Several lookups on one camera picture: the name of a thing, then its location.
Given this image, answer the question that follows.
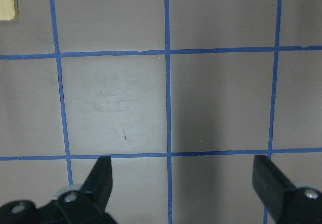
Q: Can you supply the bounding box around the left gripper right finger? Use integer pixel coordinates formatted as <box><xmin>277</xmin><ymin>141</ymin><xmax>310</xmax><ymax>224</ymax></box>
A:
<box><xmin>252</xmin><ymin>155</ymin><xmax>321</xmax><ymax>223</ymax></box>

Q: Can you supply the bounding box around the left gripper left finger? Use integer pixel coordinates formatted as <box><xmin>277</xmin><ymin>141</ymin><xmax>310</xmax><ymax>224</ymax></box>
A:
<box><xmin>80</xmin><ymin>156</ymin><xmax>113</xmax><ymax>214</ymax></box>

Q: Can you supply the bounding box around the wooden mug tree stand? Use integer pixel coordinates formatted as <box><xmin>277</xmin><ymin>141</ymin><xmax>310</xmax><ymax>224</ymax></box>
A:
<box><xmin>0</xmin><ymin>0</ymin><xmax>18</xmax><ymax>21</ymax></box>

